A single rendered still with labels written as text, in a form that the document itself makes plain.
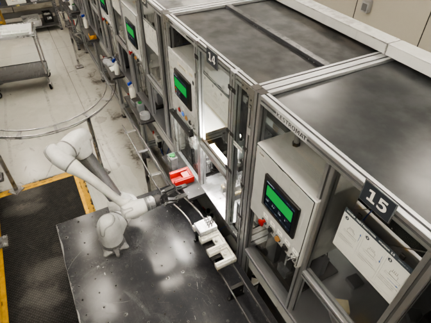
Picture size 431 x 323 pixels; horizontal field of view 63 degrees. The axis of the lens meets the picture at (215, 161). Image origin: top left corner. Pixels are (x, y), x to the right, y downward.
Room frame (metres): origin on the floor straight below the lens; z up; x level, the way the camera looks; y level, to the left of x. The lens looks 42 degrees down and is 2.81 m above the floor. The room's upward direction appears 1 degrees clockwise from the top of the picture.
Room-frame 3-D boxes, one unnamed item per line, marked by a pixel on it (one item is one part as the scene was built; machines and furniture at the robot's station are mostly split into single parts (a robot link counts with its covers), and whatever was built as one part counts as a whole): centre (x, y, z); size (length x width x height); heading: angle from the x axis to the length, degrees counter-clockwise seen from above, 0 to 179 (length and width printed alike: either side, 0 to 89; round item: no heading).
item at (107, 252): (1.48, 0.72, 0.71); 0.22 x 0.18 x 0.06; 28
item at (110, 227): (1.51, 0.72, 0.85); 0.18 x 0.16 x 0.22; 161
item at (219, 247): (1.39, 0.01, 0.84); 0.36 x 0.14 x 0.10; 28
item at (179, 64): (2.12, 0.12, 1.60); 0.42 x 0.29 x 0.46; 28
